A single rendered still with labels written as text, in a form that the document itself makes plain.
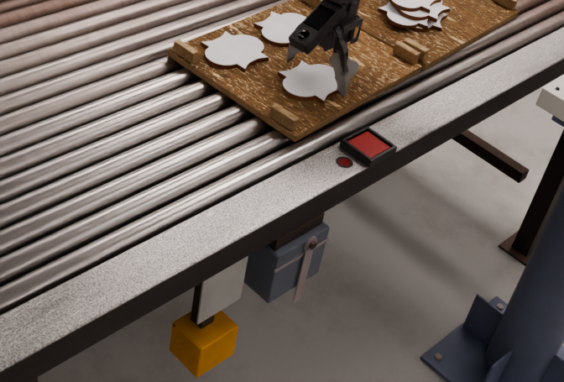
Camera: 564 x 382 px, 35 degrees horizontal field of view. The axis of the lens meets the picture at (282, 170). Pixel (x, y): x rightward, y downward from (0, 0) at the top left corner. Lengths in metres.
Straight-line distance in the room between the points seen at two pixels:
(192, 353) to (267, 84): 0.54
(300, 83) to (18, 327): 0.76
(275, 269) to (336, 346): 1.00
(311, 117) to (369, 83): 0.19
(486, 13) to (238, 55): 0.68
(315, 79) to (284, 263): 0.41
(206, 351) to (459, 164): 1.89
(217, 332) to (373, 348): 1.03
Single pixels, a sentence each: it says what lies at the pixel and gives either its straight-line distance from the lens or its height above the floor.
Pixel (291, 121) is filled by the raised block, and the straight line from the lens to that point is 1.62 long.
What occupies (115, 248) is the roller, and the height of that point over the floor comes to 0.91.
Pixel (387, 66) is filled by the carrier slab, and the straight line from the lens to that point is 1.88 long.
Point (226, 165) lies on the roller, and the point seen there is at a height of 0.91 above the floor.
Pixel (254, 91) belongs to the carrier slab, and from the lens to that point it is 1.71.
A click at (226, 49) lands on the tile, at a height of 0.95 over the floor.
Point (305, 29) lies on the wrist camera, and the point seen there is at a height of 1.08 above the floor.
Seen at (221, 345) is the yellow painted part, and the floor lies 0.68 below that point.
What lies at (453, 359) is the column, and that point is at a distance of 2.58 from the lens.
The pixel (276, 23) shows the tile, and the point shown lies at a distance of 1.92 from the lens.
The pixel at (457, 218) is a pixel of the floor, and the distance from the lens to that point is 3.04.
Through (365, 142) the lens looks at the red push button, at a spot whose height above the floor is 0.93.
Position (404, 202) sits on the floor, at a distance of 3.03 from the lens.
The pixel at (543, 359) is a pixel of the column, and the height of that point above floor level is 0.15.
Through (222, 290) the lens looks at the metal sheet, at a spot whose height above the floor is 0.79.
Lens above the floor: 1.90
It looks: 39 degrees down
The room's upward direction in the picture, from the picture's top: 11 degrees clockwise
